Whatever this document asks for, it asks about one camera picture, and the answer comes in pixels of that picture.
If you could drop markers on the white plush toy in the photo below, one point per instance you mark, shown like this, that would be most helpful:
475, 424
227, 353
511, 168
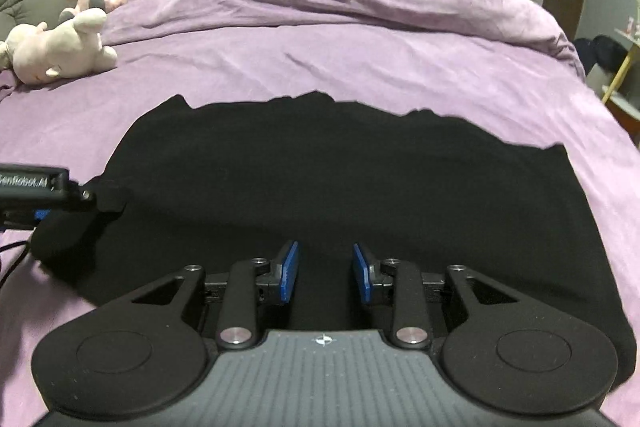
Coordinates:
38, 55

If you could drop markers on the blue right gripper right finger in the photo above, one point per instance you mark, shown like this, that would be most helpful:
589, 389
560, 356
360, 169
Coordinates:
367, 273

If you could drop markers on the yellow-legged side table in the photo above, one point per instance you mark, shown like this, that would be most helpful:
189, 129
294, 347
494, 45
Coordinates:
623, 111

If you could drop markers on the black garment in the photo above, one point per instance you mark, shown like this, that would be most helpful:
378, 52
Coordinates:
227, 182

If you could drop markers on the purple bed blanket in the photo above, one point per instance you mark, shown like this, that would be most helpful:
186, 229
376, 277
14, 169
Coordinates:
504, 65

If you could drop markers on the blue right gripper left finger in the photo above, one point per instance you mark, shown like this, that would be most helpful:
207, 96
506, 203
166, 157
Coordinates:
285, 271

